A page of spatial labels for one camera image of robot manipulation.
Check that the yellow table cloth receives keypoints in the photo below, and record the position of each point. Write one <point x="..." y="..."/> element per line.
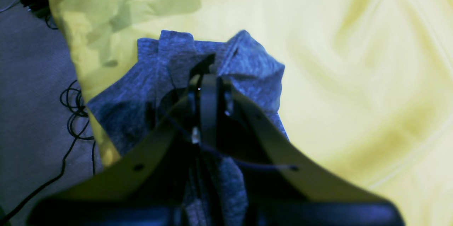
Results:
<point x="367" y="90"/>

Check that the grey long-sleeve shirt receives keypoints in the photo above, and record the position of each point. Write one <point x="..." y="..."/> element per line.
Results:
<point x="215" y="193"/>

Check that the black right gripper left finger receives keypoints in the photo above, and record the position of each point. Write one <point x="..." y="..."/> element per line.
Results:
<point x="145" y="188"/>

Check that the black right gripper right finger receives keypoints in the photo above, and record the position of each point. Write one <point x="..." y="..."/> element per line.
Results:
<point x="284" y="187"/>

